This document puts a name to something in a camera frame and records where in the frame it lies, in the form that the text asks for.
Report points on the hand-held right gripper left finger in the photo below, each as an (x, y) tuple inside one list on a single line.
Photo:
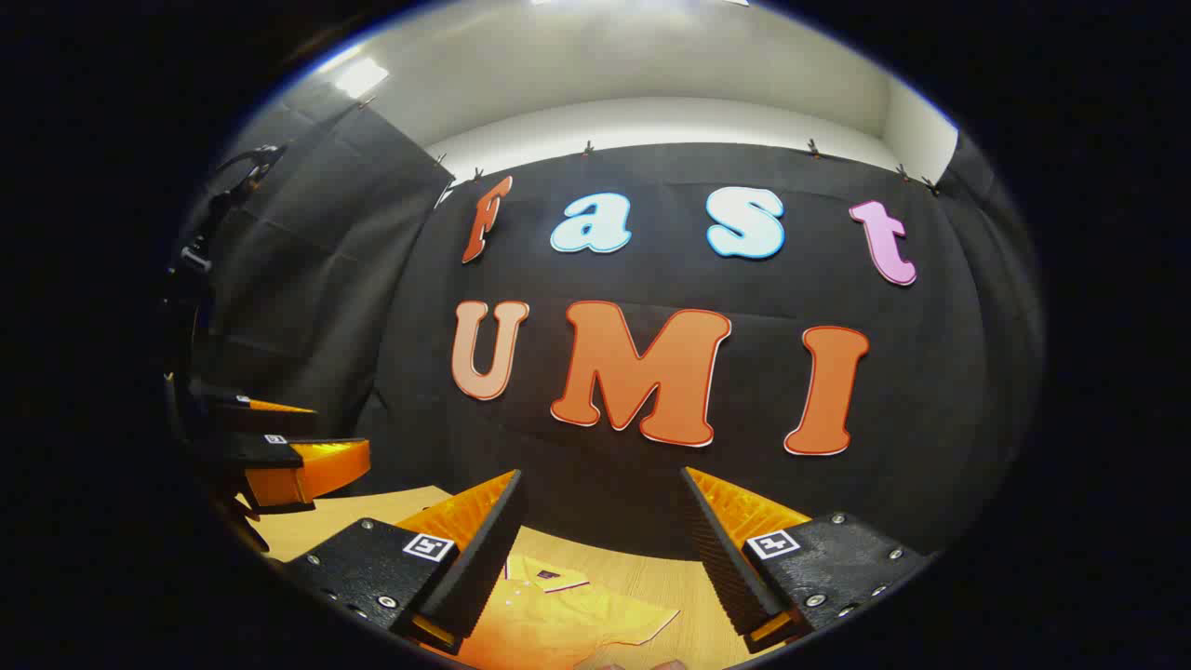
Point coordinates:
[(484, 549)]

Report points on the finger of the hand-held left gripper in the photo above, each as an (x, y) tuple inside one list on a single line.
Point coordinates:
[(251, 417), (316, 470)]

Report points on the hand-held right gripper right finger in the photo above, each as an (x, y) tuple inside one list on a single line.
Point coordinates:
[(721, 549)]

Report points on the orange T-shirt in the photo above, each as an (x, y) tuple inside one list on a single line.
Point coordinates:
[(558, 623)]

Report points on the black backdrop cloth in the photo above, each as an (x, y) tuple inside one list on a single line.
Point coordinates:
[(651, 484)]

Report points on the ceiling light panel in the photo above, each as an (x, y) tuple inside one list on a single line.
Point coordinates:
[(361, 76)]

